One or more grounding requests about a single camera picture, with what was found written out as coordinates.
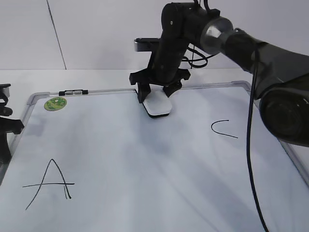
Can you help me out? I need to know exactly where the round green sticker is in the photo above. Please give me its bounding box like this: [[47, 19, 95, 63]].
[[44, 97, 67, 112]]

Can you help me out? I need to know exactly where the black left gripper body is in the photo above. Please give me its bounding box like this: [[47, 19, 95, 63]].
[[0, 106, 24, 163]]

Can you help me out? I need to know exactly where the white board with grey frame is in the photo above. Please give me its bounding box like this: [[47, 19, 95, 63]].
[[0, 80, 309, 232]]

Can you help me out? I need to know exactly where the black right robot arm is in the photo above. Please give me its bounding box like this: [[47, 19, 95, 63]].
[[129, 1, 309, 146]]

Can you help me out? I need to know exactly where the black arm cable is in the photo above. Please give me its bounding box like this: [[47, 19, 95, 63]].
[[183, 0, 270, 232]]

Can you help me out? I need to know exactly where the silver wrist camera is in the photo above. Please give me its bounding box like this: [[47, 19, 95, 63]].
[[0, 84, 11, 98], [134, 38, 160, 52]]

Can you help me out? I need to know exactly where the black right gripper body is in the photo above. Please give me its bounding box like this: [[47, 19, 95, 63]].
[[129, 38, 190, 86]]

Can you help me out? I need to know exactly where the white board eraser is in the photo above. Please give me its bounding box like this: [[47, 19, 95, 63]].
[[142, 90, 172, 118]]

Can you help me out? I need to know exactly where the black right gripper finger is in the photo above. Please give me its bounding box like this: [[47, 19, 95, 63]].
[[137, 83, 151, 103], [163, 81, 182, 98]]

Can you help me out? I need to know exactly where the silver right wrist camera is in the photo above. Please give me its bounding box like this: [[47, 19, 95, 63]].
[[134, 38, 160, 52]]

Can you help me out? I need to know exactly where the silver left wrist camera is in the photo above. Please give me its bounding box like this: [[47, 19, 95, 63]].
[[0, 84, 11, 98]]

